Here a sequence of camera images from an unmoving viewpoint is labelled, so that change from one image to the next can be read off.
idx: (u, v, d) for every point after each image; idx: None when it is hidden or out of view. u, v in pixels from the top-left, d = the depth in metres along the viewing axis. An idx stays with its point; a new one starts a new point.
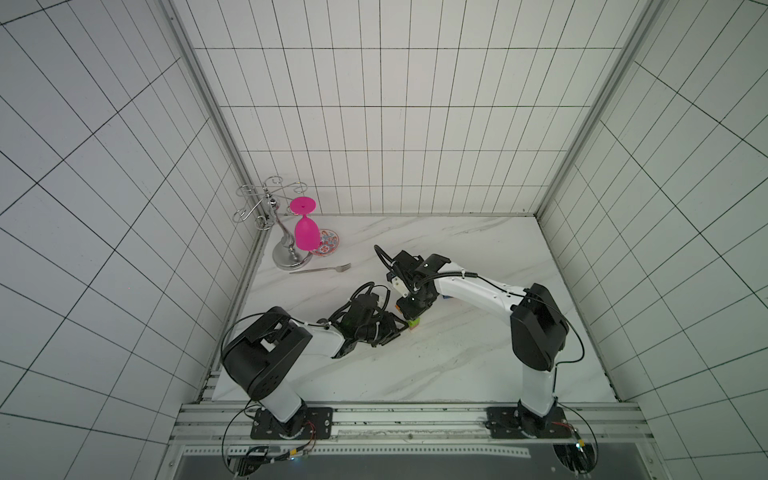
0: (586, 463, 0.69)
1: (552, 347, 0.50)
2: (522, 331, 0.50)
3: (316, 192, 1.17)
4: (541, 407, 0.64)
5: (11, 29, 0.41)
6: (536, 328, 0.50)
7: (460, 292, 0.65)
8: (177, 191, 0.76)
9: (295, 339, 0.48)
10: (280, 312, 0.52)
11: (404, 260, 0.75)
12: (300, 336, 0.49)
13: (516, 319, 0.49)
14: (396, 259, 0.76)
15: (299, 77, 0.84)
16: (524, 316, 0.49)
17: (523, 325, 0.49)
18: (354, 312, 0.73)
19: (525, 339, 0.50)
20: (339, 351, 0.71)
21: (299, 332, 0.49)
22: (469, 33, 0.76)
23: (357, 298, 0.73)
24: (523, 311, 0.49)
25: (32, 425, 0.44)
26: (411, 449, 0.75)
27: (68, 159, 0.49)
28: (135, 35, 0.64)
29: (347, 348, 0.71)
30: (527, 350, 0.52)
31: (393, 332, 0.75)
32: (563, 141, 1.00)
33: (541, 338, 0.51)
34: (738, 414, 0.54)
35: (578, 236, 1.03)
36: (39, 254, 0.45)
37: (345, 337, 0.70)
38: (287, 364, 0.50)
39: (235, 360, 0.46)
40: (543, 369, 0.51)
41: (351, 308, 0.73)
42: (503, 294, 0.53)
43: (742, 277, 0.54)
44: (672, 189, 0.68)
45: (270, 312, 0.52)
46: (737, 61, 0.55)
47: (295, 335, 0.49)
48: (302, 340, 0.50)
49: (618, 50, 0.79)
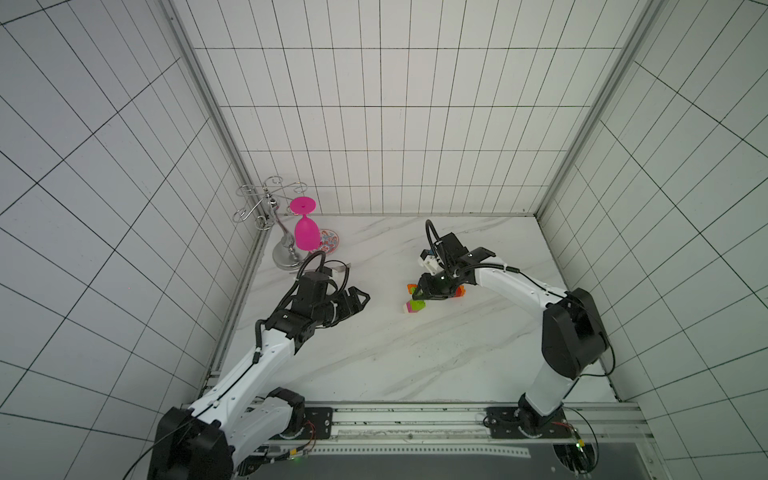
0: (586, 463, 0.69)
1: (584, 355, 0.49)
2: (557, 333, 0.48)
3: (316, 192, 1.17)
4: (543, 407, 0.63)
5: (11, 29, 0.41)
6: (569, 329, 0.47)
7: (498, 285, 0.61)
8: (177, 190, 0.76)
9: (203, 444, 0.38)
10: (179, 413, 0.41)
11: (450, 242, 0.75)
12: (210, 439, 0.39)
13: (550, 315, 0.48)
14: (441, 239, 0.77)
15: (299, 76, 0.84)
16: (560, 315, 0.48)
17: (558, 326, 0.48)
18: (303, 289, 0.63)
19: (557, 340, 0.48)
20: (296, 341, 0.60)
21: (209, 431, 0.39)
22: (469, 33, 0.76)
23: (303, 278, 0.63)
24: (560, 311, 0.48)
25: (32, 425, 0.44)
26: (411, 449, 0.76)
27: (68, 160, 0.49)
28: (135, 35, 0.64)
29: (305, 333, 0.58)
30: (559, 355, 0.49)
31: (349, 314, 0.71)
32: (564, 141, 1.00)
33: (573, 341, 0.48)
34: (738, 414, 0.54)
35: (578, 236, 1.03)
36: (39, 254, 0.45)
37: (299, 323, 0.59)
38: (216, 466, 0.42)
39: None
40: (569, 375, 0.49)
41: (298, 289, 0.63)
42: (541, 291, 0.53)
43: (742, 277, 0.54)
44: (672, 189, 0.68)
45: (166, 419, 0.40)
46: (737, 61, 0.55)
47: (201, 438, 0.39)
48: (217, 441, 0.41)
49: (618, 50, 0.79)
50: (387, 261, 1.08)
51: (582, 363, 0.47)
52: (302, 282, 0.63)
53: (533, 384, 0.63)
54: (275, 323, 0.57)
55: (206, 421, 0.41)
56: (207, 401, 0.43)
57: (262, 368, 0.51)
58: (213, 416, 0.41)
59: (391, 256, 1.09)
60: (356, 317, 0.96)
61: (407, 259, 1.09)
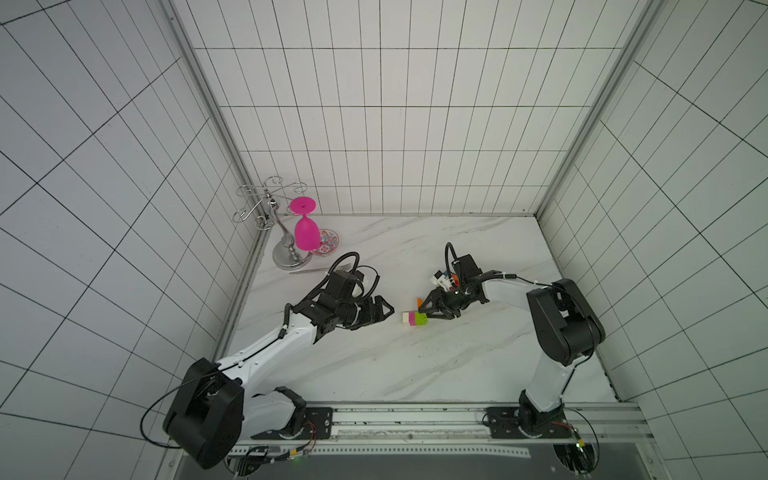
0: (586, 463, 0.69)
1: (570, 335, 0.51)
2: (539, 313, 0.53)
3: (316, 191, 1.16)
4: (541, 403, 0.64)
5: (11, 29, 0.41)
6: (550, 308, 0.52)
7: (498, 289, 0.69)
8: (177, 191, 0.76)
9: (222, 397, 0.40)
10: (207, 368, 0.45)
11: (466, 262, 0.84)
12: (228, 395, 0.41)
13: (529, 296, 0.54)
14: (459, 259, 0.86)
15: (299, 77, 0.84)
16: (541, 295, 0.53)
17: (539, 305, 0.52)
18: (333, 284, 0.66)
19: (541, 321, 0.53)
20: (317, 331, 0.62)
21: (229, 386, 0.42)
22: (469, 33, 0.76)
23: (335, 274, 0.66)
24: (540, 292, 0.53)
25: (31, 425, 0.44)
26: (410, 449, 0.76)
27: (68, 159, 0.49)
28: (135, 35, 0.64)
29: (326, 327, 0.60)
30: (548, 338, 0.52)
31: (370, 320, 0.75)
32: (564, 141, 1.00)
33: (555, 320, 0.51)
34: (738, 414, 0.54)
35: (578, 236, 1.03)
36: (39, 254, 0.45)
37: (325, 311, 0.61)
38: (231, 421, 0.44)
39: (179, 427, 0.42)
40: (562, 359, 0.52)
41: (328, 283, 0.66)
42: (531, 284, 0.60)
43: (742, 277, 0.54)
44: (672, 189, 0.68)
45: (193, 369, 0.43)
46: (736, 62, 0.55)
47: (221, 392, 0.41)
48: (234, 397, 0.42)
49: (618, 50, 0.79)
50: (387, 261, 1.08)
51: (569, 344, 0.50)
52: (332, 279, 0.66)
53: (532, 377, 0.64)
54: (303, 309, 0.60)
55: (230, 377, 0.43)
56: (233, 360, 0.46)
57: (283, 345, 0.53)
58: (237, 374, 0.44)
59: (390, 256, 1.09)
60: None
61: (407, 259, 1.09)
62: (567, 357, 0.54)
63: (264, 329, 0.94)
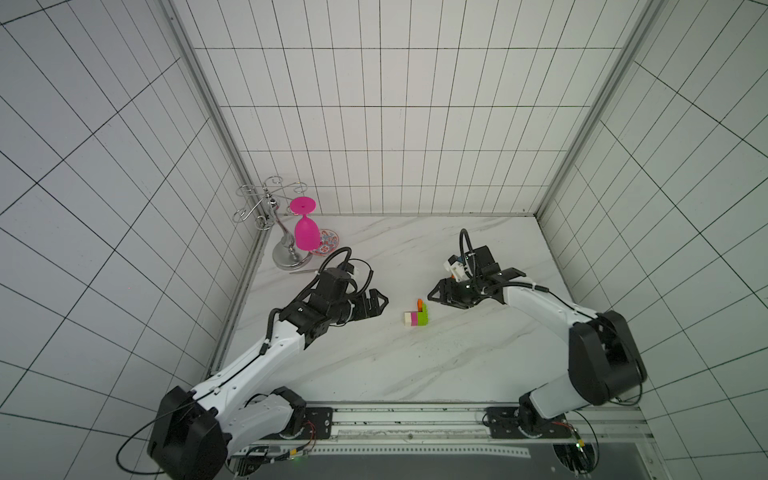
0: (586, 463, 0.69)
1: (614, 383, 0.45)
2: (582, 353, 0.45)
3: (316, 191, 1.16)
4: (546, 411, 0.62)
5: (11, 29, 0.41)
6: (596, 351, 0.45)
7: (524, 302, 0.60)
8: (177, 191, 0.76)
9: (196, 430, 0.38)
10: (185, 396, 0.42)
11: (483, 257, 0.74)
12: (203, 427, 0.39)
13: (575, 334, 0.46)
14: (475, 252, 0.76)
15: (299, 77, 0.84)
16: (588, 335, 0.46)
17: (584, 346, 0.45)
18: (325, 285, 0.61)
19: (583, 362, 0.45)
20: (306, 337, 0.58)
21: (204, 417, 0.40)
22: (469, 33, 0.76)
23: (327, 273, 0.61)
24: (588, 331, 0.46)
25: (32, 425, 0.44)
26: (410, 449, 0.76)
27: (68, 159, 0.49)
28: (134, 35, 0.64)
29: (316, 331, 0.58)
30: (586, 380, 0.45)
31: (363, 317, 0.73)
32: (564, 140, 1.00)
33: (600, 365, 0.45)
34: (738, 414, 0.54)
35: (578, 236, 1.03)
36: (39, 254, 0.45)
37: (312, 315, 0.57)
38: (211, 449, 0.42)
39: (159, 456, 0.41)
40: (595, 402, 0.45)
41: (319, 283, 0.62)
42: (569, 310, 0.51)
43: (742, 277, 0.54)
44: (672, 189, 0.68)
45: (168, 399, 0.41)
46: (736, 61, 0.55)
47: (197, 424, 0.39)
48: (208, 430, 0.40)
49: (618, 50, 0.79)
50: (387, 261, 1.08)
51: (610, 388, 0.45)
52: (323, 278, 0.61)
53: (543, 388, 0.61)
54: (291, 313, 0.56)
55: (204, 407, 0.41)
56: (209, 386, 0.43)
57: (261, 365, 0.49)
58: (212, 403, 0.41)
59: (390, 256, 1.09)
60: None
61: (407, 259, 1.09)
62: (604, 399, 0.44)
63: (264, 329, 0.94)
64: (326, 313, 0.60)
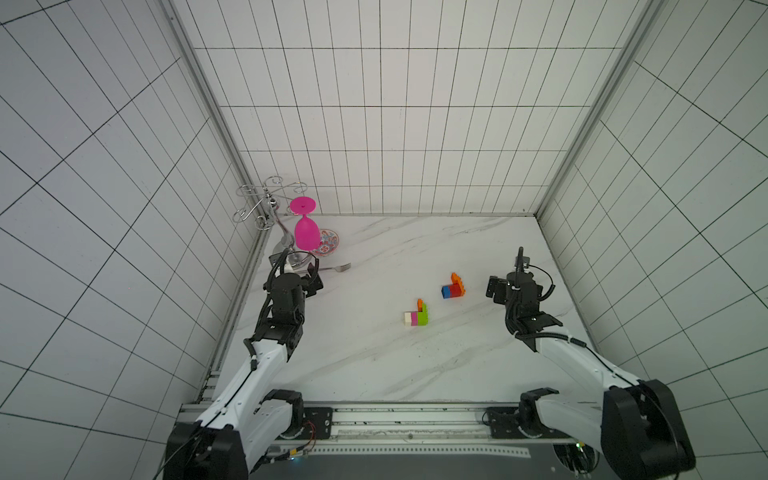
0: (586, 463, 0.69)
1: (651, 459, 0.41)
2: (618, 421, 0.42)
3: (316, 191, 1.16)
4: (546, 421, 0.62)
5: (11, 29, 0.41)
6: (635, 422, 0.45)
7: (557, 353, 0.56)
8: (177, 191, 0.76)
9: (220, 446, 0.39)
10: (191, 425, 0.42)
11: (528, 294, 0.67)
12: (226, 442, 0.40)
13: (610, 398, 0.42)
14: (521, 288, 0.68)
15: (299, 77, 0.84)
16: (624, 401, 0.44)
17: (619, 413, 0.42)
18: (279, 299, 0.62)
19: (617, 428, 0.41)
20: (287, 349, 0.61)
21: (223, 436, 0.40)
22: (469, 33, 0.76)
23: (276, 285, 0.61)
24: (623, 395, 0.45)
25: (32, 425, 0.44)
26: (411, 449, 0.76)
27: (68, 159, 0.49)
28: (134, 35, 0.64)
29: (294, 339, 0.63)
30: (621, 450, 0.41)
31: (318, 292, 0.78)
32: (563, 141, 1.00)
33: (636, 438, 0.42)
34: (738, 414, 0.54)
35: (578, 236, 1.03)
36: (39, 254, 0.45)
37: (282, 332, 0.59)
38: (235, 469, 0.43)
39: None
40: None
41: (273, 299, 0.63)
42: (607, 372, 0.47)
43: (742, 277, 0.54)
44: (672, 189, 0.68)
45: (176, 434, 0.40)
46: (736, 61, 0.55)
47: (218, 442, 0.39)
48: (232, 443, 0.41)
49: (618, 50, 0.79)
50: (387, 261, 1.08)
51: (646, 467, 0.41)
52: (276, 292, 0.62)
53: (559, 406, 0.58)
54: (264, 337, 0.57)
55: (218, 427, 0.41)
56: (215, 410, 0.44)
57: (255, 380, 0.51)
58: (225, 420, 0.42)
59: (390, 256, 1.09)
60: (355, 316, 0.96)
61: (407, 259, 1.09)
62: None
63: None
64: (295, 322, 0.63)
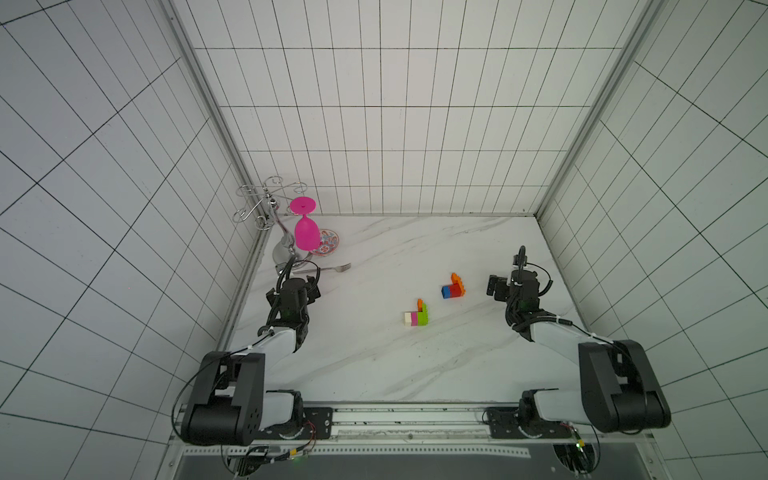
0: (586, 463, 0.69)
1: (620, 404, 0.43)
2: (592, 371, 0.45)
3: (316, 191, 1.16)
4: (546, 413, 0.61)
5: (11, 29, 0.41)
6: (607, 371, 0.49)
7: (546, 334, 0.61)
8: (177, 191, 0.76)
9: (247, 367, 0.45)
10: (218, 354, 0.48)
11: (529, 290, 0.71)
12: (252, 363, 0.45)
13: (584, 348, 0.47)
14: (523, 284, 0.73)
15: (299, 76, 0.84)
16: (598, 352, 0.46)
17: (593, 362, 0.46)
18: (286, 300, 0.71)
19: (591, 378, 0.45)
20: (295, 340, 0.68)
21: (248, 359, 0.46)
22: (469, 33, 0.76)
23: (283, 288, 0.70)
24: (597, 347, 0.47)
25: (32, 425, 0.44)
26: (411, 449, 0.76)
27: (68, 159, 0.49)
28: (134, 35, 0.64)
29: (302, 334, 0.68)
30: (595, 398, 0.44)
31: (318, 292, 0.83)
32: (563, 141, 1.00)
33: (607, 384, 0.44)
34: (738, 414, 0.54)
35: (578, 236, 1.03)
36: (39, 254, 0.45)
37: (293, 327, 0.67)
38: (256, 393, 0.47)
39: (202, 423, 0.42)
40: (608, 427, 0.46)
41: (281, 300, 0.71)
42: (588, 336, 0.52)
43: (742, 277, 0.54)
44: (672, 190, 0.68)
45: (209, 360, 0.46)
46: (736, 61, 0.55)
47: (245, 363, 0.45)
48: (257, 364, 0.47)
49: (618, 50, 0.79)
50: (387, 261, 1.08)
51: (619, 414, 0.43)
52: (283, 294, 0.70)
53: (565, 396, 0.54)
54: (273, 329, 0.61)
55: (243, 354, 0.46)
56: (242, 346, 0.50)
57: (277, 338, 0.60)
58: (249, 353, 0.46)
59: (389, 256, 1.09)
60: (355, 316, 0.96)
61: (407, 259, 1.09)
62: (614, 426, 0.43)
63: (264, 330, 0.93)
64: (301, 319, 0.71)
